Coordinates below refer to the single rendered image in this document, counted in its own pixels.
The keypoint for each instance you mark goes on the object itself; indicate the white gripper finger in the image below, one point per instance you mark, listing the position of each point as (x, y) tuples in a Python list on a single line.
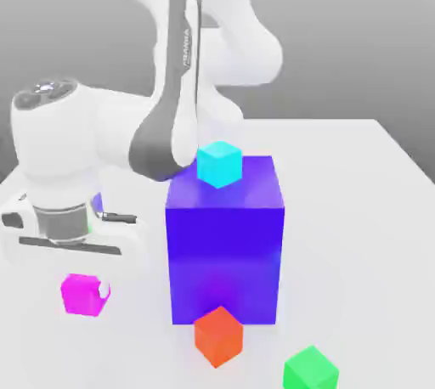
[(103, 289)]

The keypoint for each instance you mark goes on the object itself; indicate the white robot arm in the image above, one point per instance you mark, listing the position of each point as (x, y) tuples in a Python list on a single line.
[(61, 144)]

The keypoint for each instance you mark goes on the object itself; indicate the small magenta cube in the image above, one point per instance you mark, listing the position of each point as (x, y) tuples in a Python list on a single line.
[(80, 295)]

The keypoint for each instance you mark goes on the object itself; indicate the small green cube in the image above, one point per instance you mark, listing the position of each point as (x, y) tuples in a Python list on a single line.
[(309, 370)]

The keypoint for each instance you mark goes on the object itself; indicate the large blue box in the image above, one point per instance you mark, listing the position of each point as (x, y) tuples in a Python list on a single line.
[(224, 243)]

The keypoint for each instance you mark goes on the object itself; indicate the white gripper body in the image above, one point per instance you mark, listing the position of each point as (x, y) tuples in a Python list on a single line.
[(74, 261)]

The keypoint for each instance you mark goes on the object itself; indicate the small orange cube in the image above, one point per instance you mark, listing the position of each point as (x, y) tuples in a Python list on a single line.
[(218, 336)]

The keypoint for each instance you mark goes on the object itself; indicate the small cyan cube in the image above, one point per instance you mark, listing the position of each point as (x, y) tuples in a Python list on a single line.
[(219, 164)]

